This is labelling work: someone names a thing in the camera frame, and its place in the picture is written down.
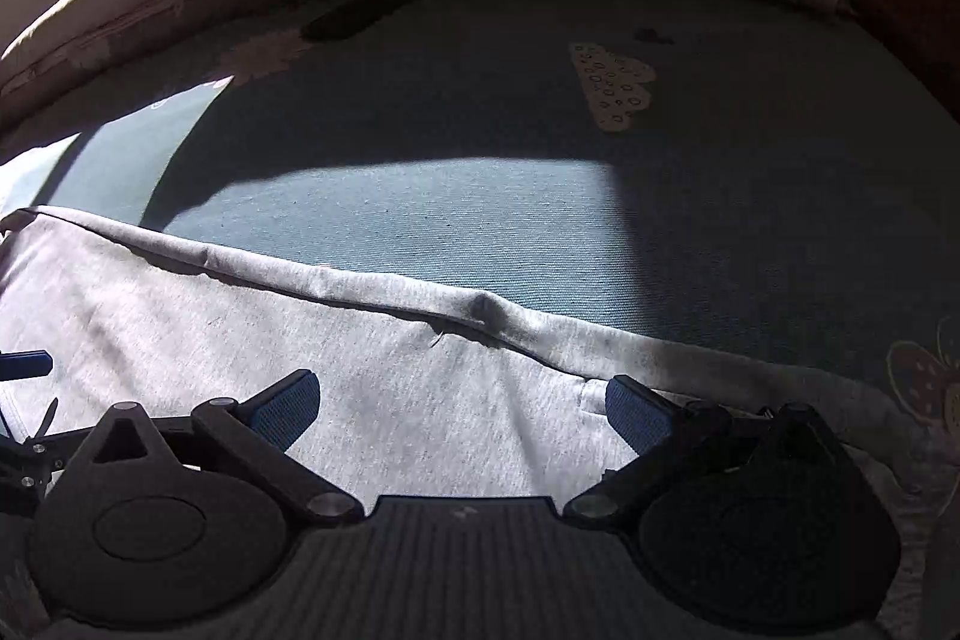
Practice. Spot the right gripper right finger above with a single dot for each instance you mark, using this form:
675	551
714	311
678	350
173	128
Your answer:
673	445

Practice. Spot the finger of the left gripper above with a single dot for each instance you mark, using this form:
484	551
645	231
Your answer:
26	364

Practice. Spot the grey sweatpants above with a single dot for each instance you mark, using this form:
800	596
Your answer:
430	389

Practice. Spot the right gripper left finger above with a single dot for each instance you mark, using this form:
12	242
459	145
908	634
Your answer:
250	440

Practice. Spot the teal floral bed sheet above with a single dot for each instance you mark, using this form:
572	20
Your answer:
733	174

